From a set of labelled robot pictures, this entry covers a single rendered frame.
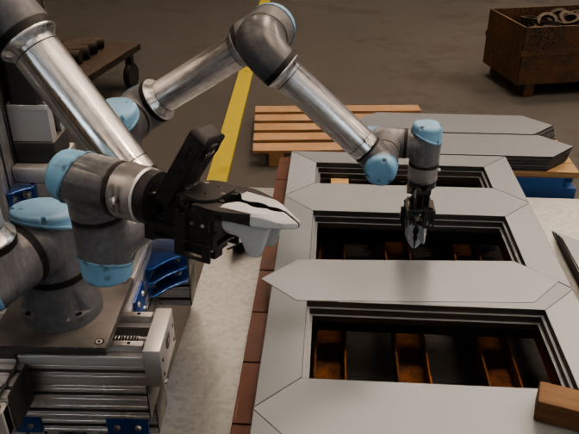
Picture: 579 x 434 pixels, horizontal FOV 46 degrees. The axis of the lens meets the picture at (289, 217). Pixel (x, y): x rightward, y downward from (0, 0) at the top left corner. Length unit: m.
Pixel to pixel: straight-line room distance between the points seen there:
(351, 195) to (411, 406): 0.89
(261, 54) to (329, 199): 0.70
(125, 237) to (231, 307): 0.99
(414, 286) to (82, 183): 1.01
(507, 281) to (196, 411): 0.82
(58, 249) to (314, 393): 0.57
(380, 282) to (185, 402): 0.55
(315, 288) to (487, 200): 0.71
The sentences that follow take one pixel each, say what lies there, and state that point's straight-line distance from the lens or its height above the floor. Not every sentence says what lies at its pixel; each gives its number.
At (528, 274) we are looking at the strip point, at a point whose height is 0.87.
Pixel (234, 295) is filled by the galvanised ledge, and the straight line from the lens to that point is 1.98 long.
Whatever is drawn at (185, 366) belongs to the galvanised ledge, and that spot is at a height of 0.68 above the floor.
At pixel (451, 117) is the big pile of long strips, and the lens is 2.81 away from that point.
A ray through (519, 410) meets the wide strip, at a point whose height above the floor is 0.87.
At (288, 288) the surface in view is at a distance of 1.68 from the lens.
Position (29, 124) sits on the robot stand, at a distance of 1.46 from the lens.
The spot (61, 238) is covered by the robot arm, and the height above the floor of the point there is 1.23.
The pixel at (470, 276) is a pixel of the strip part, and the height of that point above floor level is 0.87.
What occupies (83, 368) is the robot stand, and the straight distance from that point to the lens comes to 1.39.
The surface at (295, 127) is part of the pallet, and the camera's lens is 4.60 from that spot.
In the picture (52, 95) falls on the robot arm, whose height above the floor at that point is 1.51.
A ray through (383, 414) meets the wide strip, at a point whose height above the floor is 0.87.
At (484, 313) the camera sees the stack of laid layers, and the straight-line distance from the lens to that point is 1.69.
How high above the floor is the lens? 1.85
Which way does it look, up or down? 30 degrees down
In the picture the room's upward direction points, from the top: straight up
